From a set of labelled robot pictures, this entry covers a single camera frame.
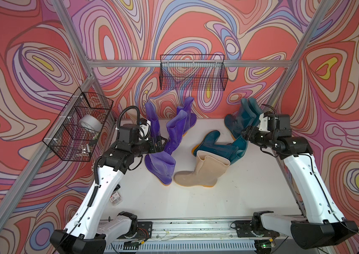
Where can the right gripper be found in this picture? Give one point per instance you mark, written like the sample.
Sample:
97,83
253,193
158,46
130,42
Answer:
250,133

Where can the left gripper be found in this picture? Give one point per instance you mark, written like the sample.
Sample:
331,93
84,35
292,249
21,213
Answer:
159,148

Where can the teal boot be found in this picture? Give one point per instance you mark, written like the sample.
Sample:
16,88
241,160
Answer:
232,152
252,103
244,117
210,135

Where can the beige boot front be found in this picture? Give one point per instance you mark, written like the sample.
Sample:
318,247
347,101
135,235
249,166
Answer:
209,168

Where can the beige boot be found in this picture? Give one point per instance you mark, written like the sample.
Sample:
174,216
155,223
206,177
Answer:
134,116
209,168

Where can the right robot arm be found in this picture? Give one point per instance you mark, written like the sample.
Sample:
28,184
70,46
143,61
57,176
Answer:
324,224

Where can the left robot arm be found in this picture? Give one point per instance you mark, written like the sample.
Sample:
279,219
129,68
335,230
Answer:
83,234

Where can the purple boot front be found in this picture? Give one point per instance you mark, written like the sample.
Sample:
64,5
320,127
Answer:
162,165

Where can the purple boot leaning centre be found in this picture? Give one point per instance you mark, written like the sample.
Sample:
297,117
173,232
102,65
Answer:
175,128

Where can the purple boot upright back left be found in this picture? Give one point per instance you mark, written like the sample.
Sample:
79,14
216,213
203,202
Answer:
154,123

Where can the purple boot back centre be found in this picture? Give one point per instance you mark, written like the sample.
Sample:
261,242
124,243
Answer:
191,117

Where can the small red white packet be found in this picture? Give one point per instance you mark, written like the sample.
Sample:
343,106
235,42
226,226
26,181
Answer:
115,198

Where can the white tape roll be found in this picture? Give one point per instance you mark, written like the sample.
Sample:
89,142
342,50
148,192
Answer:
91,123

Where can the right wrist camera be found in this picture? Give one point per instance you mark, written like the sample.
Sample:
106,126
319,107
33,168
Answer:
270,122

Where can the black wire basket left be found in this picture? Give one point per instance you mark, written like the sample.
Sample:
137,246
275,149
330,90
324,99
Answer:
66,138

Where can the black wire basket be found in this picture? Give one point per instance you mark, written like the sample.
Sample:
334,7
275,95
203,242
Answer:
193,72
66,138

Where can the black wire basket back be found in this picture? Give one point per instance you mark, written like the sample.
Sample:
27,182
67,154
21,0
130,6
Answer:
193,72

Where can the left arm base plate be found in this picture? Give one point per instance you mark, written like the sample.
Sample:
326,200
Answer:
144,231

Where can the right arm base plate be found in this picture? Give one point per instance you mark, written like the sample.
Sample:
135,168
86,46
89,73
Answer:
246,229

